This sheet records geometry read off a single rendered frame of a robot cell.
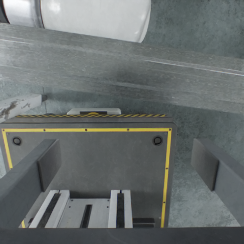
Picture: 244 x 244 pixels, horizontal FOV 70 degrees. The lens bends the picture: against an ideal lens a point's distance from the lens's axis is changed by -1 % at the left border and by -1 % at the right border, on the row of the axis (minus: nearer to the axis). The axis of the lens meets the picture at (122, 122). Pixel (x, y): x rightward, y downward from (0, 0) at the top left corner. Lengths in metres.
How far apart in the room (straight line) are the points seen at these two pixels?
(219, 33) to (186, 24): 0.17
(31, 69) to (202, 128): 1.00
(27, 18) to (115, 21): 0.13
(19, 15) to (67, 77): 0.14
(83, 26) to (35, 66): 0.10
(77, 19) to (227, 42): 0.91
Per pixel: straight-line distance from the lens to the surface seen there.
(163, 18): 1.01
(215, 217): 1.50
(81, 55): 0.20
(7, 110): 0.73
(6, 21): 0.35
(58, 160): 0.17
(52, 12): 0.30
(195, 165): 0.17
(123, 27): 0.28
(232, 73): 0.23
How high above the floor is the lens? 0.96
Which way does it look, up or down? 74 degrees down
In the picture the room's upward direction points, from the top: 180 degrees clockwise
